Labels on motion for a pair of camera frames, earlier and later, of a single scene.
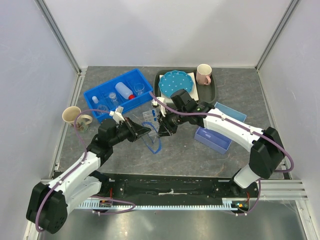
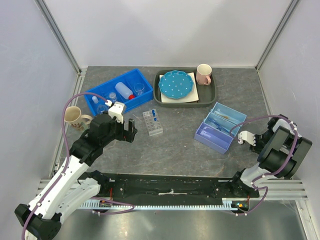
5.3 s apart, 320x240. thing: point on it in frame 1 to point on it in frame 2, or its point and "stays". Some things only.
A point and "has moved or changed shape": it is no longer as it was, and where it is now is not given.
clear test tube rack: x=150 y=116 stays
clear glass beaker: x=138 y=88 stays
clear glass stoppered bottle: x=114 y=99 stays
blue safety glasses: x=152 y=139 has moved or changed shape
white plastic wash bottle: x=124 y=91 stays
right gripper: x=163 y=131 to x=257 y=148
